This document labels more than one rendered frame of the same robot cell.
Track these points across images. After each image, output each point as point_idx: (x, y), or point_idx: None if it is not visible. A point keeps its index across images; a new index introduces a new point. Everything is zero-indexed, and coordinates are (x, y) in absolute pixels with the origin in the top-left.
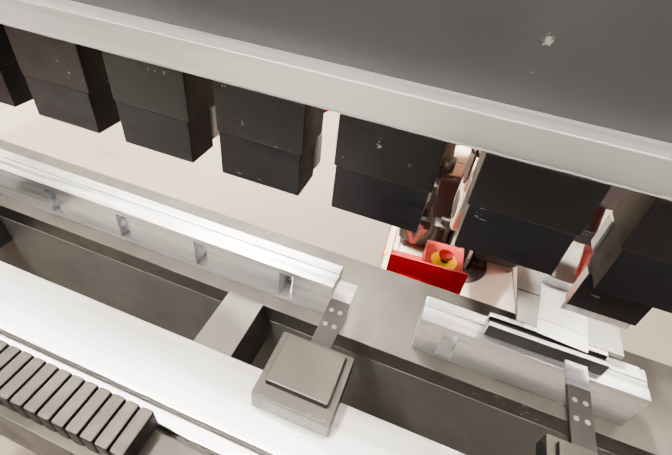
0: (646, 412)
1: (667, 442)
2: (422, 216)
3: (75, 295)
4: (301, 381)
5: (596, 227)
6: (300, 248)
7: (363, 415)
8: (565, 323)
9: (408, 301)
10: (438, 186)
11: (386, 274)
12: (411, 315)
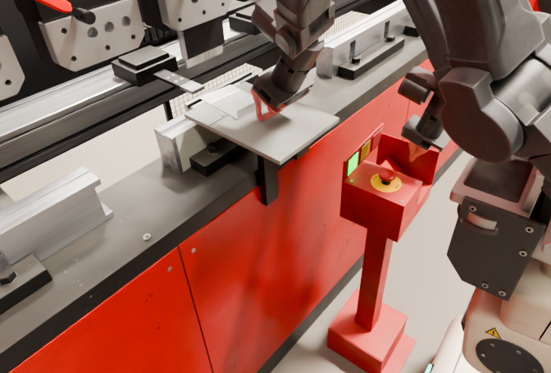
0: (157, 184)
1: (134, 181)
2: (416, 125)
3: None
4: (249, 8)
5: (273, 71)
6: (384, 70)
7: (231, 35)
8: (226, 98)
9: (315, 104)
10: (436, 104)
11: (346, 100)
12: (302, 102)
